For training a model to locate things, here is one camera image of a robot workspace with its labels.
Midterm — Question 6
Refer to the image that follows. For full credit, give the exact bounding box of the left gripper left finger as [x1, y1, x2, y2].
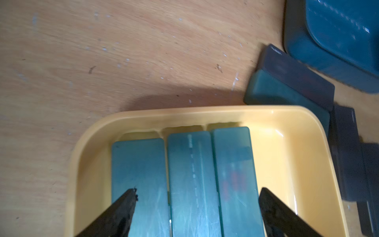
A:
[77, 188, 138, 237]

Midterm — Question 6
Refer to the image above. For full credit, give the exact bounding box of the yellow plastic tray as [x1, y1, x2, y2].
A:
[64, 106, 348, 237]

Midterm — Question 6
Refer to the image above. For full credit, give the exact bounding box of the teal plastic tray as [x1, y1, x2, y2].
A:
[283, 0, 379, 94]

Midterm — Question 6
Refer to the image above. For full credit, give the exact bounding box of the dark grey pencil case outer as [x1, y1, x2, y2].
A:
[357, 143, 379, 237]

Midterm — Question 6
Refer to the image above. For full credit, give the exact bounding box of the green pencil case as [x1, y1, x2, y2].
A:
[211, 127, 265, 237]
[111, 138, 170, 237]
[167, 131, 222, 237]
[243, 70, 330, 135]

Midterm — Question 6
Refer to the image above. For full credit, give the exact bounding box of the dark grey pencil case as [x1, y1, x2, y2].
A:
[328, 104, 369, 201]
[357, 143, 379, 237]

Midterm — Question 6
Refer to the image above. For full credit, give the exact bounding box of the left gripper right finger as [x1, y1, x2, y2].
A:
[259, 187, 321, 237]

